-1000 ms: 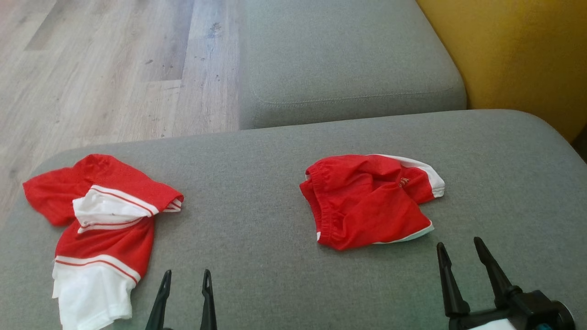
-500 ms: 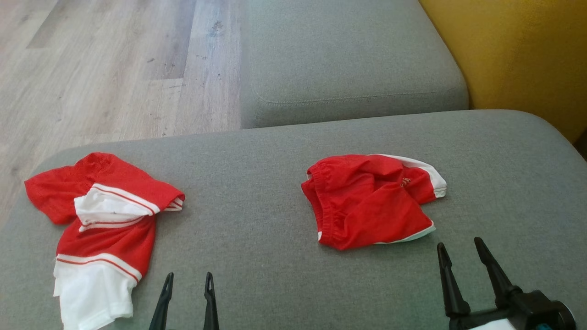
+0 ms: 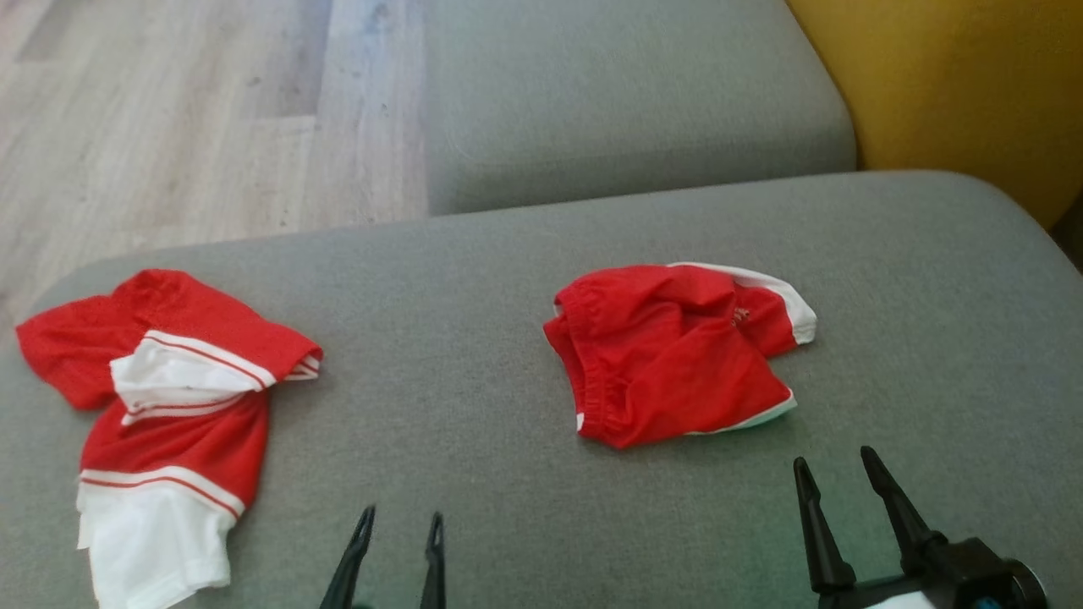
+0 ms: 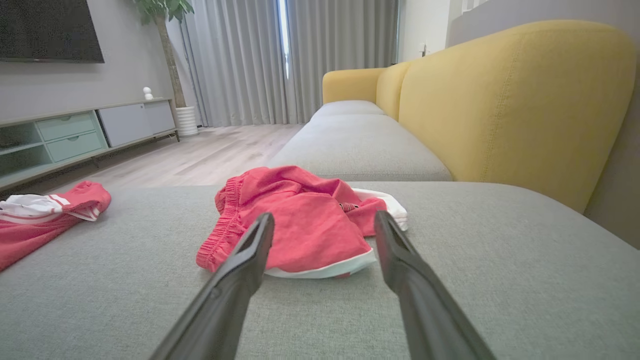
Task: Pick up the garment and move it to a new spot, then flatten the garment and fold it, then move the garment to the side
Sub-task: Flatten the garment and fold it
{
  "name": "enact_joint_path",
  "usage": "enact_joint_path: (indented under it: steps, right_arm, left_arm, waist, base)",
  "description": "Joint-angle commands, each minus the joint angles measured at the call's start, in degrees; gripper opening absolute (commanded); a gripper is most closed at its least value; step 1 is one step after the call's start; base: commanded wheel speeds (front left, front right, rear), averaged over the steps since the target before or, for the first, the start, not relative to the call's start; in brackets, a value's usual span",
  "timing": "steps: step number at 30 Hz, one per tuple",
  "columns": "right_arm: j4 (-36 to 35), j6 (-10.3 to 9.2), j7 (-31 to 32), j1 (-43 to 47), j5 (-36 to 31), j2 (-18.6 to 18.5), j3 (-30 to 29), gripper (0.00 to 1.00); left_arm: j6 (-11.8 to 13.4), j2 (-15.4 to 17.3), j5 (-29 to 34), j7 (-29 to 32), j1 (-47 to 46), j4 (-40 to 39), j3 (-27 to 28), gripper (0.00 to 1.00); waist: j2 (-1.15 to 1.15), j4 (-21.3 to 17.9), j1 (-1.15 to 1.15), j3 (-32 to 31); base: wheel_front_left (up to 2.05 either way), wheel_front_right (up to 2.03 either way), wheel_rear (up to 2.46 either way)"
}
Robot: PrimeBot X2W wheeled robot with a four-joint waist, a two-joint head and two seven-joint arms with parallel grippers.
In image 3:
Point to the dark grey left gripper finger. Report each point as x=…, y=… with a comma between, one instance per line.
x=434, y=567
x=349, y=567

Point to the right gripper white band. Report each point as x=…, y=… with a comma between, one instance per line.
x=880, y=596

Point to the red and white jersey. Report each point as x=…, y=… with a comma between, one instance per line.
x=178, y=440

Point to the red shorts with white trim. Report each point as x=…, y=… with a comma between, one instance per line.
x=668, y=364

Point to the large grey sofa seat cushion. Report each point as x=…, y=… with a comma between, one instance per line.
x=474, y=338

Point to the yellow cushion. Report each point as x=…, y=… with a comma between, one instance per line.
x=964, y=85

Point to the small grey sofa cushion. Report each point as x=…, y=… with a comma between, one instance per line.
x=626, y=93

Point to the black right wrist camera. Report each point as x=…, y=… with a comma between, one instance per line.
x=973, y=571

